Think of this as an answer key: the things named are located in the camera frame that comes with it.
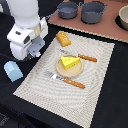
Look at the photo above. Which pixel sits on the beige bowl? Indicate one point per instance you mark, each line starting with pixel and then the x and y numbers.
pixel 123 14

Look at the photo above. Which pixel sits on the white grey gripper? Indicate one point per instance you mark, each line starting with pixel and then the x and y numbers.
pixel 26 37

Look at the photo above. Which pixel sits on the grey two-handled pot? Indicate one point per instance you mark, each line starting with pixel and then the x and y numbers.
pixel 91 12

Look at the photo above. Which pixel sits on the woven beige placemat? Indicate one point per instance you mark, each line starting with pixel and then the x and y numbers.
pixel 70 102

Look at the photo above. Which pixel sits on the fork with orange handle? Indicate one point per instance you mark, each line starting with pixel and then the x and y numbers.
pixel 54 76

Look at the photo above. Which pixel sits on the grey saucepan with handle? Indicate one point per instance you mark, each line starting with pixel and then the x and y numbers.
pixel 65 10

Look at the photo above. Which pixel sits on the knife with orange handle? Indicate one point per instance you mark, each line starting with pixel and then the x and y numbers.
pixel 79 55

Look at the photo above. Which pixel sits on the orange bread loaf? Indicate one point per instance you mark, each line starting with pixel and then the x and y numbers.
pixel 63 39

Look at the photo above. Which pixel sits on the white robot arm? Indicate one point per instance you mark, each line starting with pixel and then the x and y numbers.
pixel 23 9

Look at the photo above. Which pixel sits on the yellow cheese wedge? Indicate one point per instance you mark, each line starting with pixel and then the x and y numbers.
pixel 68 62

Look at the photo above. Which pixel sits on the round wooden plate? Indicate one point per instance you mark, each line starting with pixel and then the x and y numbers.
pixel 70 72

